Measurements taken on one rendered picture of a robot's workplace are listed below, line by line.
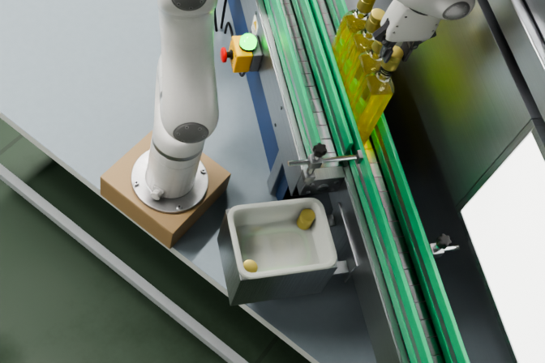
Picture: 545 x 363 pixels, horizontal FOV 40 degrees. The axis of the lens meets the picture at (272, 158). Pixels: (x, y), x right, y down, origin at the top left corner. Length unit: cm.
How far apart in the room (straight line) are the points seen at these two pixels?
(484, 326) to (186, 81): 81
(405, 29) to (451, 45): 17
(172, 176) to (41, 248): 105
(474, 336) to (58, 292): 146
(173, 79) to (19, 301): 138
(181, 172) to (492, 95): 71
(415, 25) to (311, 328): 80
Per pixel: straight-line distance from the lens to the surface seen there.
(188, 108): 147
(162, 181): 177
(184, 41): 137
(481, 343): 170
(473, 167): 156
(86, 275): 266
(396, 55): 155
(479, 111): 152
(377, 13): 164
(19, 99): 211
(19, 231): 275
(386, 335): 161
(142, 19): 228
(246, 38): 192
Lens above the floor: 246
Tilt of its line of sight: 57 degrees down
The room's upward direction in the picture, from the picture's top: 20 degrees clockwise
